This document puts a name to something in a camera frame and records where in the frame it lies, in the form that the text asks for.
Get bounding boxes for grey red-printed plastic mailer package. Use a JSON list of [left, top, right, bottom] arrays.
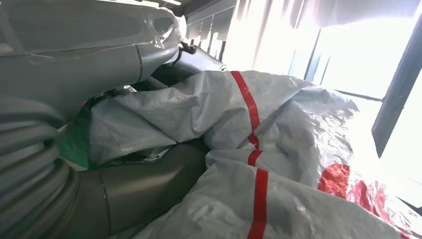
[[88, 70, 422, 239]]

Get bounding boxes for black scanner machine column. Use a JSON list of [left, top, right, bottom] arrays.
[[371, 13, 422, 159]]

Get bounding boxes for green plastic crate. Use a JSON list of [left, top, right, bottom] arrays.
[[55, 107, 98, 171]]

